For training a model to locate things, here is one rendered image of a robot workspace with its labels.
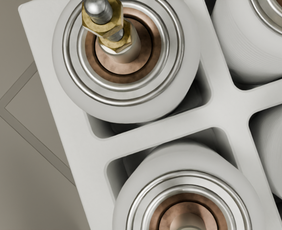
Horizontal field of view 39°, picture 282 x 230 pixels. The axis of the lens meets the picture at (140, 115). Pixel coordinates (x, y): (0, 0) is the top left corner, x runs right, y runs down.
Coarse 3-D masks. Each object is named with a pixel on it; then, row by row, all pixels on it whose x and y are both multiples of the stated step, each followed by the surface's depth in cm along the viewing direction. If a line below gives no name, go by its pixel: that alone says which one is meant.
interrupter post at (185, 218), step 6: (180, 216) 24; (186, 216) 23; (192, 216) 24; (198, 216) 24; (174, 222) 23; (180, 222) 22; (186, 222) 22; (192, 222) 22; (198, 222) 23; (174, 228) 22; (180, 228) 21; (186, 228) 21; (192, 228) 21; (198, 228) 21; (204, 228) 22
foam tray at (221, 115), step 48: (48, 0) 32; (192, 0) 32; (48, 48) 32; (48, 96) 32; (192, 96) 42; (240, 96) 31; (96, 144) 32; (144, 144) 32; (240, 144) 31; (96, 192) 32
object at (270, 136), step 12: (276, 108) 36; (252, 120) 41; (264, 120) 36; (276, 120) 32; (252, 132) 38; (264, 132) 33; (276, 132) 29; (264, 144) 32; (276, 144) 28; (264, 156) 32; (276, 156) 28; (264, 168) 32; (276, 168) 28; (276, 180) 29; (276, 192) 32
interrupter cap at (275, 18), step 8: (248, 0) 24; (256, 0) 24; (264, 0) 24; (272, 0) 24; (280, 0) 24; (256, 8) 24; (264, 8) 24; (272, 8) 24; (280, 8) 24; (256, 16) 24; (264, 16) 24; (272, 16) 24; (280, 16) 24; (264, 24) 24; (272, 24) 24; (280, 24) 24; (280, 32) 24
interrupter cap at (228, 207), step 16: (160, 176) 24; (176, 176) 24; (192, 176) 24; (208, 176) 24; (144, 192) 24; (160, 192) 24; (176, 192) 24; (192, 192) 24; (208, 192) 24; (224, 192) 24; (144, 208) 24; (160, 208) 24; (176, 208) 24; (192, 208) 24; (208, 208) 24; (224, 208) 24; (240, 208) 24; (128, 224) 24; (144, 224) 24; (160, 224) 24; (208, 224) 24; (224, 224) 24; (240, 224) 24
